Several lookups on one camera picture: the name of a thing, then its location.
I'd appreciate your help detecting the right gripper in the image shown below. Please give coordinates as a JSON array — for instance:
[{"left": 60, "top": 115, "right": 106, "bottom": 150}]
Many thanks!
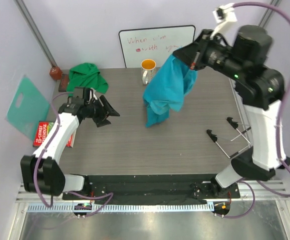
[{"left": 173, "top": 29, "right": 246, "bottom": 82}]

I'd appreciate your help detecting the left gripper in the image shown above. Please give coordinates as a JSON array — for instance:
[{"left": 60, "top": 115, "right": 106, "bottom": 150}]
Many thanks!
[{"left": 84, "top": 95, "right": 119, "bottom": 127}]

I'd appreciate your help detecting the blue t shirt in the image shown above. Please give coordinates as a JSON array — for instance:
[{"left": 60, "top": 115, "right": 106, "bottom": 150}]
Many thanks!
[{"left": 142, "top": 55, "right": 198, "bottom": 128}]

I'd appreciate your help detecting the white mug orange inside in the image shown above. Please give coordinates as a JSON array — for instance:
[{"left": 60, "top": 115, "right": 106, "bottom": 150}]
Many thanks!
[{"left": 141, "top": 59, "right": 157, "bottom": 85}]

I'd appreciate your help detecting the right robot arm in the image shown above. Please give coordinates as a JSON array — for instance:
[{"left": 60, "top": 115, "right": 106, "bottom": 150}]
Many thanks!
[{"left": 173, "top": 25, "right": 290, "bottom": 198}]

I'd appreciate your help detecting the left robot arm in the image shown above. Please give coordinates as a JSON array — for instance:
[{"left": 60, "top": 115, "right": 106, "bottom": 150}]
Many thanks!
[{"left": 20, "top": 95, "right": 119, "bottom": 200}]

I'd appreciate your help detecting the whiteboard with red writing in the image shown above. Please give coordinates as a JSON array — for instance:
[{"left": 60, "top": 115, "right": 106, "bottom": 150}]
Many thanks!
[{"left": 118, "top": 25, "right": 196, "bottom": 68}]

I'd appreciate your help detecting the green t shirt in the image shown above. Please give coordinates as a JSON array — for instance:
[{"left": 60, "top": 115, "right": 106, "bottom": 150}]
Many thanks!
[{"left": 66, "top": 62, "right": 109, "bottom": 94}]

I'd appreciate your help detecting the brown flat pad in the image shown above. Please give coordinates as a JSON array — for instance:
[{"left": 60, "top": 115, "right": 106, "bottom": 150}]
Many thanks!
[{"left": 58, "top": 74, "right": 69, "bottom": 92}]

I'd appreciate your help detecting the red book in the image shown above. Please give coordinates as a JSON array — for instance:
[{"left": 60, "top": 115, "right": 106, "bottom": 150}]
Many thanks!
[{"left": 32, "top": 121, "right": 76, "bottom": 148}]

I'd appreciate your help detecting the brown block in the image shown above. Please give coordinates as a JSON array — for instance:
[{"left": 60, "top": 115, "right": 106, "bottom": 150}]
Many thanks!
[{"left": 49, "top": 66, "right": 62, "bottom": 81}]

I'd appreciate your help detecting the teal plastic cutting board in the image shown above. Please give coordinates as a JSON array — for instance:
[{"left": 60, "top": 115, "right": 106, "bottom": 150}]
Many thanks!
[{"left": 6, "top": 76, "right": 49, "bottom": 141}]

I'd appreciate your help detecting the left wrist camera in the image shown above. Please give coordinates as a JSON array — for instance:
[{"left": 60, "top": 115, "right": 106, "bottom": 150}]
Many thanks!
[{"left": 71, "top": 86, "right": 96, "bottom": 105}]

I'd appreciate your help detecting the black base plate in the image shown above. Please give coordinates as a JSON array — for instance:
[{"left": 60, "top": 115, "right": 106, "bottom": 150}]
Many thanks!
[{"left": 62, "top": 172, "right": 272, "bottom": 206}]

